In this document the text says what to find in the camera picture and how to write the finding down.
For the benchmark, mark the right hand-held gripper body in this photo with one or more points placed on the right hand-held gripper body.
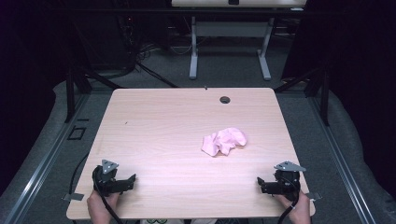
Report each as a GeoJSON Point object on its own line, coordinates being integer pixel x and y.
{"type": "Point", "coordinates": [288, 182]}

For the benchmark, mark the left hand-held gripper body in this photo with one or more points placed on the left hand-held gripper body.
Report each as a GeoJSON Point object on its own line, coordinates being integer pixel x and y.
{"type": "Point", "coordinates": [104, 182]}

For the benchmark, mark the person's left hand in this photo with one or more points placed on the person's left hand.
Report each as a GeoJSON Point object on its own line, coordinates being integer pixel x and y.
{"type": "Point", "coordinates": [99, 208]}

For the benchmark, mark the person's right hand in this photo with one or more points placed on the person's right hand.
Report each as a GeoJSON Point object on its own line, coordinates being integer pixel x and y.
{"type": "Point", "coordinates": [300, 211]}

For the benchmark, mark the dark equipment cabinet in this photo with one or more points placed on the dark equipment cabinet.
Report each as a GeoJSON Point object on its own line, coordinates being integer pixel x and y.
{"type": "Point", "coordinates": [102, 40]}

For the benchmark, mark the white desk with metal legs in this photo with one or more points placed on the white desk with metal legs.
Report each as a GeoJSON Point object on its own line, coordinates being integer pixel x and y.
{"type": "Point", "coordinates": [230, 29]}

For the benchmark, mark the grey metal table bracket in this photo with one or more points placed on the grey metal table bracket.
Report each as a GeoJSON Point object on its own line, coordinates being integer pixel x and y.
{"type": "Point", "coordinates": [74, 196]}
{"type": "Point", "coordinates": [313, 196]}

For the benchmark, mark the aluminium floor rail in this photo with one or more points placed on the aluminium floor rail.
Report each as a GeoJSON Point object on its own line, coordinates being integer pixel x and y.
{"type": "Point", "coordinates": [342, 168]}
{"type": "Point", "coordinates": [40, 168]}

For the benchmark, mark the black metal frame stand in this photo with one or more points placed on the black metal frame stand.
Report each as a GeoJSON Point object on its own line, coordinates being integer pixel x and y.
{"type": "Point", "coordinates": [324, 96]}
{"type": "Point", "coordinates": [70, 93]}

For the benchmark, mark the black horizontal frame bar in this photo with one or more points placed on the black horizontal frame bar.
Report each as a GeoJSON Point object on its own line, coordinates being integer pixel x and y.
{"type": "Point", "coordinates": [186, 11]}

